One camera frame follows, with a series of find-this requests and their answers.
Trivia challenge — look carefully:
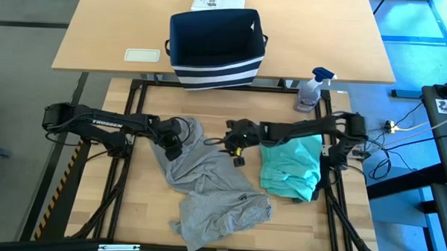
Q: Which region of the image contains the navy white-striped fabric bin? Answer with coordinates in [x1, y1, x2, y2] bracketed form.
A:
[163, 6, 270, 95]

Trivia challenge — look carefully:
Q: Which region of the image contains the black power cable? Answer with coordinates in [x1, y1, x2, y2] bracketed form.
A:
[382, 130, 447, 153]

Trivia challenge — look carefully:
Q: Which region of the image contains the black cart crossbar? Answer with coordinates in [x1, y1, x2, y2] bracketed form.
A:
[366, 159, 447, 203]

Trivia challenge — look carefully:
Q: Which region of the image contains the white printed cardboard box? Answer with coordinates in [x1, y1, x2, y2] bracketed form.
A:
[190, 0, 247, 14]

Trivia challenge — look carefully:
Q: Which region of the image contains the teal garment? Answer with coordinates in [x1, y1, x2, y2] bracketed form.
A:
[258, 132, 324, 203]

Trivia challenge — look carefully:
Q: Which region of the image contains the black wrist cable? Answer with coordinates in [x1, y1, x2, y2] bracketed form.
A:
[168, 116, 191, 144]
[203, 137, 231, 156]

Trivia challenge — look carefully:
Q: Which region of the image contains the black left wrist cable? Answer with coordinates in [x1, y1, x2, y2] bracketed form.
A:
[168, 116, 191, 144]

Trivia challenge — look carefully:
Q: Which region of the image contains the black floor cable tangle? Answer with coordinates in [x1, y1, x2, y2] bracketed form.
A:
[367, 147, 395, 181]

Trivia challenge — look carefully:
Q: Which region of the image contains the white cable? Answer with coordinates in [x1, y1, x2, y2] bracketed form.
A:
[393, 110, 447, 134]

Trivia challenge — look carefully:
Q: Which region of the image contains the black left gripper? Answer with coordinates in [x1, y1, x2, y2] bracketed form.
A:
[151, 116, 186, 163]

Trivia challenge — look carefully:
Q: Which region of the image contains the grey garment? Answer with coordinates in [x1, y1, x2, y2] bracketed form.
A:
[146, 115, 276, 251]

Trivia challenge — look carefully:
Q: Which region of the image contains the black floor beam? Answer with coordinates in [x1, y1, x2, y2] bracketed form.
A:
[19, 70, 89, 244]

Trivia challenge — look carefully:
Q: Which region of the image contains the black garment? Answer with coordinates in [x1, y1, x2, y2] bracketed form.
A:
[309, 158, 330, 203]

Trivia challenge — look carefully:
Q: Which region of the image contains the yellow black hazard tape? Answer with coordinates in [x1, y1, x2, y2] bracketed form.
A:
[32, 148, 78, 243]

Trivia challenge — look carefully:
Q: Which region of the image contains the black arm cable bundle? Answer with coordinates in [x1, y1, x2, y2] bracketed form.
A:
[323, 173, 381, 251]
[70, 155, 132, 242]

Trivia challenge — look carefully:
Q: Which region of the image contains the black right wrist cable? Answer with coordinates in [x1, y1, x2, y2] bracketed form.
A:
[203, 137, 231, 156]

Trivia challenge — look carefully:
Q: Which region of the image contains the silver metal bracket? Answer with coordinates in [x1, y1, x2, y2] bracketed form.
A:
[98, 243, 141, 251]

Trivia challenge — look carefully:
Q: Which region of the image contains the clear spray bottle blue trigger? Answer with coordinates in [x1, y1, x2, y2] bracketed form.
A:
[293, 66, 337, 115]

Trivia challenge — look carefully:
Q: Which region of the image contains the light wooden desk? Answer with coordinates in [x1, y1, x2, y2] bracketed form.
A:
[50, 0, 399, 85]

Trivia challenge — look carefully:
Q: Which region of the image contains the white rectangular plate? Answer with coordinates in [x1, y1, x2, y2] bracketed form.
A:
[124, 48, 162, 64]

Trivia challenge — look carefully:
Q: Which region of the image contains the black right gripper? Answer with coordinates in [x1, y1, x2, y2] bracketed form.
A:
[223, 118, 264, 169]

